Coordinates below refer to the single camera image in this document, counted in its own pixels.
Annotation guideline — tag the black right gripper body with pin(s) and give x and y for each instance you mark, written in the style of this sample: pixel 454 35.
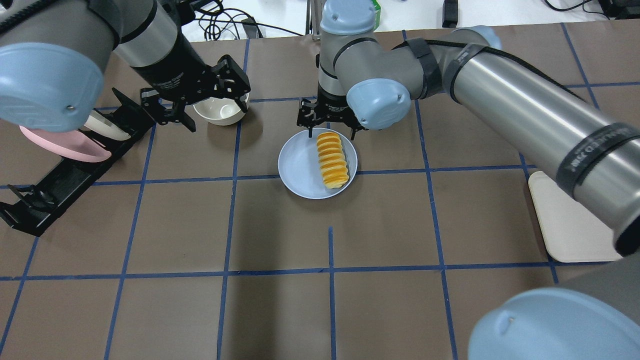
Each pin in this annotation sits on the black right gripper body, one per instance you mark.
pixel 332 108

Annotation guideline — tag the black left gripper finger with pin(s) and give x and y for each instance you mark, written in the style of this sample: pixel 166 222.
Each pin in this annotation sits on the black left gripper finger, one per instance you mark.
pixel 182 118
pixel 243 102

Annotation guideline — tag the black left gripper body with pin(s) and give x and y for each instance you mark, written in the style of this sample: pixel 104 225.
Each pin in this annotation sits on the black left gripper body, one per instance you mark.
pixel 172 71

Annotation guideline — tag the blue plate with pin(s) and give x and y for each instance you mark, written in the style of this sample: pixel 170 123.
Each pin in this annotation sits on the blue plate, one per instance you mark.
pixel 300 170

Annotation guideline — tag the yellow sliced bread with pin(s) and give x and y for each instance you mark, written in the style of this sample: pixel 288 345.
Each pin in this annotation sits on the yellow sliced bread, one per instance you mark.
pixel 331 160

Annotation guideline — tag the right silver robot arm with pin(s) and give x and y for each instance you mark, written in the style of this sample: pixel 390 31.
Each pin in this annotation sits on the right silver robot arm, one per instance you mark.
pixel 592 157

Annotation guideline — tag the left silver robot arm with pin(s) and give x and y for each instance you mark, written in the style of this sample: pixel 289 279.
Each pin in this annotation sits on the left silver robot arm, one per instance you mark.
pixel 54 55

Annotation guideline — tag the cream plate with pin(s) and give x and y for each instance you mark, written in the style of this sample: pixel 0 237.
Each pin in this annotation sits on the cream plate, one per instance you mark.
pixel 98 123

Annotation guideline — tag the pink plate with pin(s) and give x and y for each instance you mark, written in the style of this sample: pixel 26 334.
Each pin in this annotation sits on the pink plate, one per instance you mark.
pixel 73 145

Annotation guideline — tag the beige bowl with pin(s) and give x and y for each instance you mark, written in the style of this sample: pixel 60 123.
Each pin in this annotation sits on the beige bowl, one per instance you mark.
pixel 220 111

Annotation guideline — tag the green white box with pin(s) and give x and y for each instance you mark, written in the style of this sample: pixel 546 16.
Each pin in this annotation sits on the green white box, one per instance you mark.
pixel 378 12

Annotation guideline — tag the black power adapter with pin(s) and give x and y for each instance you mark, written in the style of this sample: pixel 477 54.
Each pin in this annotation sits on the black power adapter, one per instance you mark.
pixel 450 14

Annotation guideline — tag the black dish rack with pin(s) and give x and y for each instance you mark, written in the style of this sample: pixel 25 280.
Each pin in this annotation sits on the black dish rack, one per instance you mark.
pixel 40 205

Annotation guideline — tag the white foam tray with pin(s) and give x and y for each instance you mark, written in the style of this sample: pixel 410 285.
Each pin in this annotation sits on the white foam tray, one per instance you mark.
pixel 571 233

